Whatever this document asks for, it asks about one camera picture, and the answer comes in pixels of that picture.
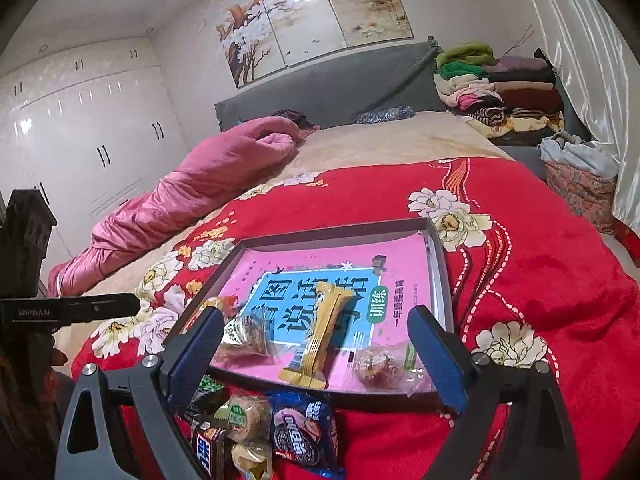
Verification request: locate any dark maroon cloth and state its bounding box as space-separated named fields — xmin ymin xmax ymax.
xmin=272 ymin=110 xmax=321 ymax=141

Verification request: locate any floral fabric basket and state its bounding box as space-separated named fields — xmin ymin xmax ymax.
xmin=544 ymin=160 xmax=618 ymax=233

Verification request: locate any pink book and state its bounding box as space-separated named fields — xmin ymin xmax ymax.
xmin=210 ymin=232 xmax=436 ymax=396

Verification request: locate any grey headboard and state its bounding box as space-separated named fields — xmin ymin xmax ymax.
xmin=214 ymin=40 xmax=446 ymax=133

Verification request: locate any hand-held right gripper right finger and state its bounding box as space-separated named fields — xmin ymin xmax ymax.
xmin=406 ymin=305 xmax=583 ymax=480

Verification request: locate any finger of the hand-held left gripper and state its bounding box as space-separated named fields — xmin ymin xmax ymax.
xmin=55 ymin=294 xmax=141 ymax=326

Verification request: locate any dark patterned pillow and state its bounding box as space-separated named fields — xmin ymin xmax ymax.
xmin=356 ymin=106 xmax=416 ymax=125

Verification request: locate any pink quilt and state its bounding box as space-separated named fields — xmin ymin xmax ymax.
xmin=47 ymin=116 xmax=301 ymax=296

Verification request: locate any small orange green packet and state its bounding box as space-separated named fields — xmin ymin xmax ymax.
xmin=199 ymin=296 xmax=240 ymax=321

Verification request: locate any tree blossom painting panel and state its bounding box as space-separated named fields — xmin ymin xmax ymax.
xmin=215 ymin=0 xmax=286 ymax=88

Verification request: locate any blue cookie packet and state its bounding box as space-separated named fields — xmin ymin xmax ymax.
xmin=267 ymin=389 xmax=347 ymax=480

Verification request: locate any dark shallow cardboard box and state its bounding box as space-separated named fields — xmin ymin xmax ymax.
xmin=162 ymin=217 xmax=457 ymax=401

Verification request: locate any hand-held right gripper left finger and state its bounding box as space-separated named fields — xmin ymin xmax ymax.
xmin=54 ymin=305 xmax=226 ymax=480

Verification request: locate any yellow snack bar packet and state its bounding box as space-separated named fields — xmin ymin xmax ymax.
xmin=278 ymin=282 xmax=359 ymax=390

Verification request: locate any branch painting panel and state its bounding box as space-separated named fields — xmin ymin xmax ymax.
xmin=262 ymin=0 xmax=348 ymax=68

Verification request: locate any landscape painting panel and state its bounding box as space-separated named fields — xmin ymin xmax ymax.
xmin=327 ymin=0 xmax=415 ymax=48

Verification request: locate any red cloth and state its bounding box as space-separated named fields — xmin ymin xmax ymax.
xmin=612 ymin=215 xmax=640 ymax=256

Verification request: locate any clear brown pastry packet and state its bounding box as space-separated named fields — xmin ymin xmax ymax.
xmin=350 ymin=342 xmax=436 ymax=396
xmin=214 ymin=310 xmax=283 ymax=367

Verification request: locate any white wardrobe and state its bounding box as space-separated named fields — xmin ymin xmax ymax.
xmin=0 ymin=35 xmax=188 ymax=281

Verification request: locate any black chocolate bar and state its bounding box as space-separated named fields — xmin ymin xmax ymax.
xmin=191 ymin=419 xmax=231 ymax=480

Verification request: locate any stack of folded clothes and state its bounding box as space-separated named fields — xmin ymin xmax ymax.
xmin=432 ymin=42 xmax=566 ymax=133

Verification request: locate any white satin curtain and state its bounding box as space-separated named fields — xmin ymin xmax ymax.
xmin=520 ymin=0 xmax=640 ymax=241

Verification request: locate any pale blue cloth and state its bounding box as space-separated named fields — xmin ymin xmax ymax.
xmin=539 ymin=132 xmax=621 ymax=181

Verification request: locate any red floral blanket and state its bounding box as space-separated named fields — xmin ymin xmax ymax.
xmin=70 ymin=156 xmax=640 ymax=480

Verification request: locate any dark green snack packet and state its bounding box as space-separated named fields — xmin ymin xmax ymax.
xmin=182 ymin=374 xmax=228 ymax=423

